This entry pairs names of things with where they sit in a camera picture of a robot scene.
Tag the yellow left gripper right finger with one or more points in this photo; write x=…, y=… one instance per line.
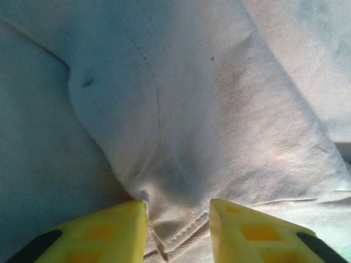
x=255, y=233

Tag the pink t-shirt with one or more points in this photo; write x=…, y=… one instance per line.
x=192, y=109

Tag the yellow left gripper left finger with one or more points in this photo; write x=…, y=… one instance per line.
x=109, y=233

